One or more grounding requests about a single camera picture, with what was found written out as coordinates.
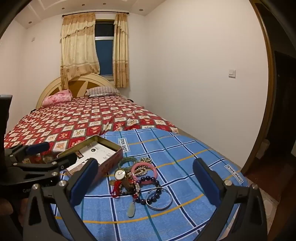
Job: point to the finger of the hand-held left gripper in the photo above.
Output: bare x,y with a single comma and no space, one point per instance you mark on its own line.
38,148
66,161

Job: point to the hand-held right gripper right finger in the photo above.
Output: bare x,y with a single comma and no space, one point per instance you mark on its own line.
204,177

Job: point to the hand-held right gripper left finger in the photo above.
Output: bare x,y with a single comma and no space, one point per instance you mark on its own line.
79,185

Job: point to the rectangular metal tin box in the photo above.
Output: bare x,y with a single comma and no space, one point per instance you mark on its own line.
111,163

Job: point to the silver bangle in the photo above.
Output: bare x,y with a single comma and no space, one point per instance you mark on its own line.
170,199

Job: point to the gold round wristwatch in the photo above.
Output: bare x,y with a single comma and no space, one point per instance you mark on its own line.
120,173

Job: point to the pink bangle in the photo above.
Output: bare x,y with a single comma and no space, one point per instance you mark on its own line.
155,174

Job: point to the blue checked towel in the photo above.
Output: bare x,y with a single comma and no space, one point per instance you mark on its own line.
185,157

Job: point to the white printed paper card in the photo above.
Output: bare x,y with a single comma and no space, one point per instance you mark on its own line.
101,150

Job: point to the red checked bedspread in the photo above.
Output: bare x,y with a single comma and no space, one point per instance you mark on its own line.
81,115

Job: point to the cream arched headboard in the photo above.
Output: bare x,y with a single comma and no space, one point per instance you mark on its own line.
49,89

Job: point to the pink pillow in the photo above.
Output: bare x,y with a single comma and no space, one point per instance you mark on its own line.
57,97

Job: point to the green jade bangle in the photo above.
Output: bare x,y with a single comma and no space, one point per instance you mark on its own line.
128,159

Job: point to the striped pillow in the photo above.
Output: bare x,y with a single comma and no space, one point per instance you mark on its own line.
103,91

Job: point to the wide beige curtain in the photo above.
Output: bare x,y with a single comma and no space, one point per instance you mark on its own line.
77,51

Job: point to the window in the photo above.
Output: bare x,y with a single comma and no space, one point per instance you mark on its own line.
105,55

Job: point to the narrow beige curtain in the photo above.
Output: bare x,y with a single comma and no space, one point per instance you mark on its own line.
121,51

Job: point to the dark curtain rod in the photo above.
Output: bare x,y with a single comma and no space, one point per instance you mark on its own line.
105,12

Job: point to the white wall switch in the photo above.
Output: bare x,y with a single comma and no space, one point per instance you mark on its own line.
232,73

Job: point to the brown wooden door frame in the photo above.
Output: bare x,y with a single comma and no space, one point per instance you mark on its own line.
266,69

